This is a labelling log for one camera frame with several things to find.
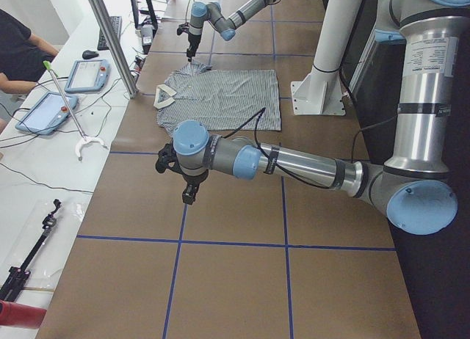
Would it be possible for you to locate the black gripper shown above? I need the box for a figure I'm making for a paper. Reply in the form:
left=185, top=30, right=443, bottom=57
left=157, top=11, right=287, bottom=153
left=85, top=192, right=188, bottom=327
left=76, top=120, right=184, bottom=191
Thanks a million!
left=182, top=173, right=206, bottom=205
left=186, top=33, right=200, bottom=59

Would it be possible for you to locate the striped polo shirt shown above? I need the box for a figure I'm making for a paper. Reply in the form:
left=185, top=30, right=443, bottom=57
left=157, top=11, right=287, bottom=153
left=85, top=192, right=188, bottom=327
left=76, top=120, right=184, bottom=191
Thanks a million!
left=154, top=60, right=281, bottom=134

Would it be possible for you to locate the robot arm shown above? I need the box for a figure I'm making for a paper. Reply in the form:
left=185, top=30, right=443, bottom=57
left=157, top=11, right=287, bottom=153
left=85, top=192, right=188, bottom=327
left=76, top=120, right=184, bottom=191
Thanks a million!
left=177, top=0, right=280, bottom=62
left=165, top=0, right=469, bottom=235

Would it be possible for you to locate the black keyboard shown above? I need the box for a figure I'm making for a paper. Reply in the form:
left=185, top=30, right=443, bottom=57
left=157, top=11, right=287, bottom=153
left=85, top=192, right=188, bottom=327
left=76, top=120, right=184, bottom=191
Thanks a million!
left=96, top=15, right=123, bottom=51

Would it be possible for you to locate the black computer mouse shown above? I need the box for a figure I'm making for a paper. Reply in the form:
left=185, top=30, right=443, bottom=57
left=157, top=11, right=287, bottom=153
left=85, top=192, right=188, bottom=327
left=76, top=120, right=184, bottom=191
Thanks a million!
left=82, top=50, right=99, bottom=60

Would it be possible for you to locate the far blue teach pendant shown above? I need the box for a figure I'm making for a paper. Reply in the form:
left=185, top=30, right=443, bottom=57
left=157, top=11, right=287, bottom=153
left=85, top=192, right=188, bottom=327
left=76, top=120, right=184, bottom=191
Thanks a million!
left=65, top=59, right=110, bottom=94

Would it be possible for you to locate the blue teach pendant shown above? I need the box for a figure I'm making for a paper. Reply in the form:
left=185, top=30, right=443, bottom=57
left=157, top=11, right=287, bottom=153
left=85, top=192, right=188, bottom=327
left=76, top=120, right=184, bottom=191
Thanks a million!
left=15, top=92, right=69, bottom=135
left=65, top=59, right=110, bottom=94

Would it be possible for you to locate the white reacher grabber tool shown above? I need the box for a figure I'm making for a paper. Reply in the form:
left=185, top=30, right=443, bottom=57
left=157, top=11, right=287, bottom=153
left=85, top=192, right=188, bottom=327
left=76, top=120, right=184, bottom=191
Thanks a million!
left=43, top=61, right=108, bottom=161

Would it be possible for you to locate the near blue teach pendant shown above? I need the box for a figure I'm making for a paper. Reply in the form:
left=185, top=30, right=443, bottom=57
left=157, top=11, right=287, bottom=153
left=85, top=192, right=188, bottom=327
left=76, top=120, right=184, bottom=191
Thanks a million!
left=15, top=92, right=69, bottom=135

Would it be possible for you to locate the seated person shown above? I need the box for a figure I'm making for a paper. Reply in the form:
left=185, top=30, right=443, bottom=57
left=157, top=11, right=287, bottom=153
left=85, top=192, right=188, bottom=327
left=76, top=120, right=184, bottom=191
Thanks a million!
left=0, top=8, right=60, bottom=131

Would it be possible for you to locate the black tripod stick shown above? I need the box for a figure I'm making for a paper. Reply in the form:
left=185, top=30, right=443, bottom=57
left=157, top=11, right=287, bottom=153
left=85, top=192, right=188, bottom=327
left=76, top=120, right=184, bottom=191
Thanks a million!
left=0, top=198, right=62, bottom=303

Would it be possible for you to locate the red cylinder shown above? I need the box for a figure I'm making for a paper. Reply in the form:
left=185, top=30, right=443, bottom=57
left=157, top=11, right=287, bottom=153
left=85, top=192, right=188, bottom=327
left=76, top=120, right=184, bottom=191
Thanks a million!
left=0, top=300, right=47, bottom=329

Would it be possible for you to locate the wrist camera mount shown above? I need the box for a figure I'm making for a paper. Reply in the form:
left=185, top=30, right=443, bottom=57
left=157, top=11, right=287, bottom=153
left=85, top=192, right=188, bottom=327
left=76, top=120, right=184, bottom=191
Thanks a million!
left=176, top=22, right=189, bottom=36
left=155, top=142, right=182, bottom=174

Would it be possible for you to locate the aluminium frame post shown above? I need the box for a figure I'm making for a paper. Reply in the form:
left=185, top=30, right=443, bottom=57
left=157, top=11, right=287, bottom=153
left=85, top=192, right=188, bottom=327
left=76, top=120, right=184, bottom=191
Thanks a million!
left=88, top=0, right=138, bottom=98

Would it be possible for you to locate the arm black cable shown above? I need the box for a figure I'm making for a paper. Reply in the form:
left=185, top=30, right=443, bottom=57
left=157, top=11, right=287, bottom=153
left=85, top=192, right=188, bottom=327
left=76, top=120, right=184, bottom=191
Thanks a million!
left=223, top=106, right=339, bottom=190

